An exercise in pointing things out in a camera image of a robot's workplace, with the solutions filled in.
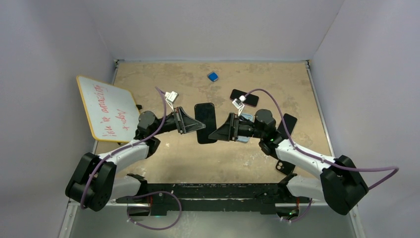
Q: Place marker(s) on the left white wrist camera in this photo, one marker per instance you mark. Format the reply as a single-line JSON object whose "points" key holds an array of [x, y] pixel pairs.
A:
{"points": [[170, 98]]}

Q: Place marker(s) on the white whiteboard yellow frame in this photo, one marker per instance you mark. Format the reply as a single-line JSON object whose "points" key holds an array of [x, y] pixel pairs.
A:
{"points": [[111, 111]]}

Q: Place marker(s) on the black phone right side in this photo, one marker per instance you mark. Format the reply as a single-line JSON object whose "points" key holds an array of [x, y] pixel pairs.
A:
{"points": [[289, 122]]}

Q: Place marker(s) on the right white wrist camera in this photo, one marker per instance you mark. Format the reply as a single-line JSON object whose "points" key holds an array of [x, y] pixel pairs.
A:
{"points": [[239, 104]]}

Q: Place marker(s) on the blue eraser block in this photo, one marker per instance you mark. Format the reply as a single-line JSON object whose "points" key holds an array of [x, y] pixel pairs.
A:
{"points": [[212, 77]]}

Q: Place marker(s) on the black phone near top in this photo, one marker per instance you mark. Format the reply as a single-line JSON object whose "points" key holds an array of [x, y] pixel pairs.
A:
{"points": [[251, 100]]}

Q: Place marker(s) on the light blue phone case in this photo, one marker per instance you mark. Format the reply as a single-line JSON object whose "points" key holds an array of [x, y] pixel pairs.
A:
{"points": [[249, 117]]}

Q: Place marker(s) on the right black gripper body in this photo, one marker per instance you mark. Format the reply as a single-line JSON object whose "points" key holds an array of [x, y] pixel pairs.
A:
{"points": [[242, 128]]}

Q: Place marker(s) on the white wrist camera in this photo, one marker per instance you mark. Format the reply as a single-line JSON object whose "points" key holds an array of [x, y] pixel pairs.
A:
{"points": [[239, 104], [170, 98]]}

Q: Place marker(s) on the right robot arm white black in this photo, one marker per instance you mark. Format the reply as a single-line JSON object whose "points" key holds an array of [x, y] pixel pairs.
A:
{"points": [[332, 180]]}

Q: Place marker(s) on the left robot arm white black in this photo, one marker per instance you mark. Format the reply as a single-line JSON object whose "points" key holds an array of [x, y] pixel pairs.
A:
{"points": [[93, 183]]}

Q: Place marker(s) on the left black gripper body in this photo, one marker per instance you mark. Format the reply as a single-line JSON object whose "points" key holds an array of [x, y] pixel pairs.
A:
{"points": [[172, 122]]}

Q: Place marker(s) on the black phone with camera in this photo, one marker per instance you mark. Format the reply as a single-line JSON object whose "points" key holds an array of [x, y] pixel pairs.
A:
{"points": [[205, 113]]}

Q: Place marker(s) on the black phone case right edge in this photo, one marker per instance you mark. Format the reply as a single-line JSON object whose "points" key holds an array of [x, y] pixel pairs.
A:
{"points": [[284, 167]]}

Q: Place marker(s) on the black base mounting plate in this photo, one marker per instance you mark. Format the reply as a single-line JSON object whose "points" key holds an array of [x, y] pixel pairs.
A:
{"points": [[265, 198]]}

